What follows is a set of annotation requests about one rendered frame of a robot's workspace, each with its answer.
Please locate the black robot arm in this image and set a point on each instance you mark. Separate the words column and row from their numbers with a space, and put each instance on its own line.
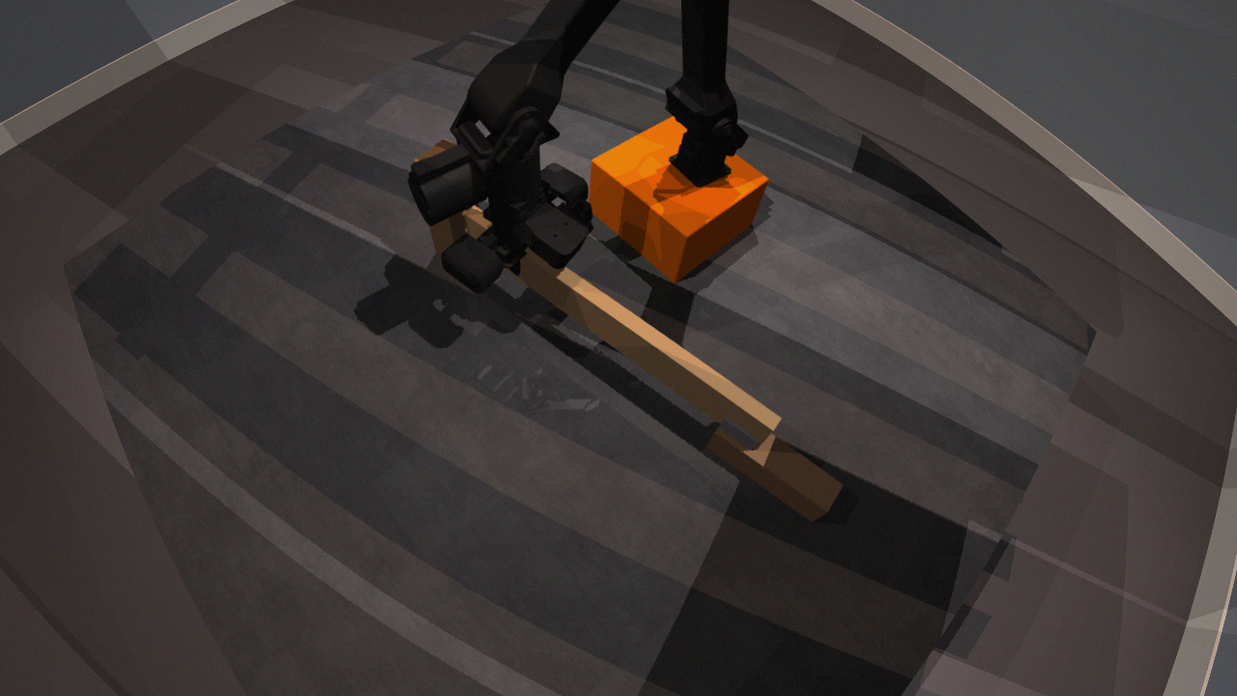
column 515, row 95

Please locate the long wooden rail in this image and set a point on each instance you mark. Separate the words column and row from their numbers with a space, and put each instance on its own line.
column 637, row 340

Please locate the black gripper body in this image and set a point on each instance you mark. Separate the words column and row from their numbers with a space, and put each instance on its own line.
column 479, row 264

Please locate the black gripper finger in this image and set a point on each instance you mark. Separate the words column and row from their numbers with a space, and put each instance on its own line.
column 514, row 263

